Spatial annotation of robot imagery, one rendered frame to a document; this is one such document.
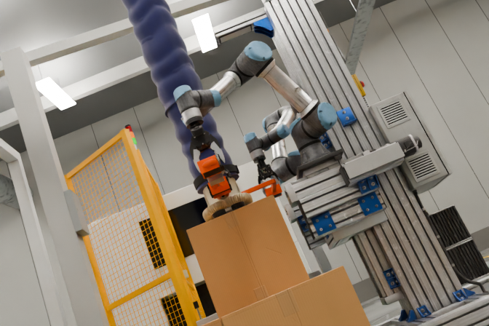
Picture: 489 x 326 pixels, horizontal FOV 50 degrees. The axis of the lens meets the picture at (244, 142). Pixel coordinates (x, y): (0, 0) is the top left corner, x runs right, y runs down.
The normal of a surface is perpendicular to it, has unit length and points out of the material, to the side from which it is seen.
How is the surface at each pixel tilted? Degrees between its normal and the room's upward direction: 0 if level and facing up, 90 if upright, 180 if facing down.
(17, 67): 90
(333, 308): 90
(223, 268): 90
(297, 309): 90
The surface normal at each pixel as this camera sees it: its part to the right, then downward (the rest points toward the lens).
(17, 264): -0.08, -0.30
